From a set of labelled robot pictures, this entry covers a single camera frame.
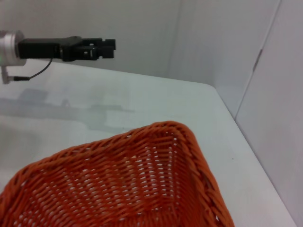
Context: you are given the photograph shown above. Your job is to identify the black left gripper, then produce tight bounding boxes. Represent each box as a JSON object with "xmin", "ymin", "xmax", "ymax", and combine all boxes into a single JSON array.
[{"xmin": 18, "ymin": 35, "xmax": 116, "ymax": 63}]

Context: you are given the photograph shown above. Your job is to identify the orange woven basket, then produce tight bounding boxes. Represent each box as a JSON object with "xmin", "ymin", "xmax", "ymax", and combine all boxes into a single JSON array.
[{"xmin": 0, "ymin": 120, "xmax": 236, "ymax": 227}]

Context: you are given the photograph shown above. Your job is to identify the thin black cable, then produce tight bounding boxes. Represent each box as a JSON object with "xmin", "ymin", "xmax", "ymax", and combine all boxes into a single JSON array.
[{"xmin": 13, "ymin": 58, "xmax": 53, "ymax": 81}]

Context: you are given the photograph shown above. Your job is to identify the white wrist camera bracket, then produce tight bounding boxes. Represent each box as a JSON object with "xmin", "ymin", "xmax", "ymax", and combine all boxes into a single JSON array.
[{"xmin": 1, "ymin": 65, "xmax": 15, "ymax": 85}]

